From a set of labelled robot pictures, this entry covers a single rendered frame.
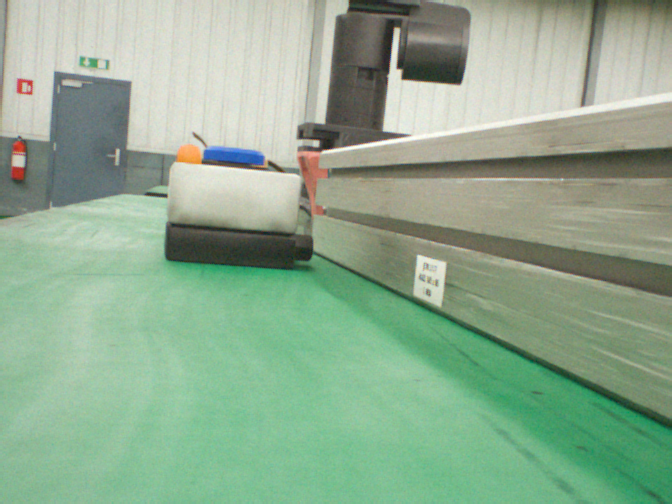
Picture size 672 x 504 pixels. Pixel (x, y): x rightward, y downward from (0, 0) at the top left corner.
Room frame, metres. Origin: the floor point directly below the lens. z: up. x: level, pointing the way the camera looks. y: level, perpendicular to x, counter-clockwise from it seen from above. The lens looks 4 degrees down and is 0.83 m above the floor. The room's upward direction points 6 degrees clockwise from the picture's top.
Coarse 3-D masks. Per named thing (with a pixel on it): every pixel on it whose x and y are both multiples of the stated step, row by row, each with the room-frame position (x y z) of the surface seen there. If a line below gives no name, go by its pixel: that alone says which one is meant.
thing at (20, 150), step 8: (80, 56) 11.14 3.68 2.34; (80, 64) 11.14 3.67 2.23; (88, 64) 11.16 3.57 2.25; (96, 64) 11.18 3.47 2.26; (104, 64) 11.20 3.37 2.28; (24, 80) 11.04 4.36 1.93; (32, 80) 11.06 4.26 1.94; (24, 88) 11.04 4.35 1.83; (32, 88) 11.06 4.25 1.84; (16, 144) 10.88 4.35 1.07; (24, 144) 10.96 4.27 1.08; (16, 152) 10.87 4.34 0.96; (24, 152) 10.93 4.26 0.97; (16, 160) 10.87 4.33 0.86; (24, 160) 10.94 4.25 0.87; (16, 168) 10.87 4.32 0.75; (24, 168) 10.96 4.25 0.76; (16, 176) 10.87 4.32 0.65
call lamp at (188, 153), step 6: (186, 144) 0.50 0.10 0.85; (180, 150) 0.49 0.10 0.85; (186, 150) 0.49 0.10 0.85; (192, 150) 0.49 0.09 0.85; (198, 150) 0.49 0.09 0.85; (180, 156) 0.49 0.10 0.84; (186, 156) 0.49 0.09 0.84; (192, 156) 0.49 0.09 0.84; (198, 156) 0.49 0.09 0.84; (186, 162) 0.49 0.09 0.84; (192, 162) 0.49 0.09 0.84; (198, 162) 0.49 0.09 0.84
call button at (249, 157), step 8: (208, 152) 0.52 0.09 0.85; (216, 152) 0.52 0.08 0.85; (224, 152) 0.51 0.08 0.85; (232, 152) 0.51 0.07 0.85; (240, 152) 0.51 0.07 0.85; (248, 152) 0.52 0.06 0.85; (256, 152) 0.52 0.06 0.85; (216, 160) 0.54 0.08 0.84; (224, 160) 0.52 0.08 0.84; (232, 160) 0.51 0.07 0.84; (240, 160) 0.51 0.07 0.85; (248, 160) 0.52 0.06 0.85; (256, 160) 0.52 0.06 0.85; (264, 160) 0.53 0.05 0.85
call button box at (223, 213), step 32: (192, 192) 0.49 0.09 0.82; (224, 192) 0.49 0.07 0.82; (256, 192) 0.50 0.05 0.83; (288, 192) 0.50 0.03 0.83; (192, 224) 0.49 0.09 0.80; (224, 224) 0.49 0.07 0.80; (256, 224) 0.50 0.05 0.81; (288, 224) 0.50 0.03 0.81; (192, 256) 0.49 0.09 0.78; (224, 256) 0.49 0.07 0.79; (256, 256) 0.50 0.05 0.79; (288, 256) 0.50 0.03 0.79
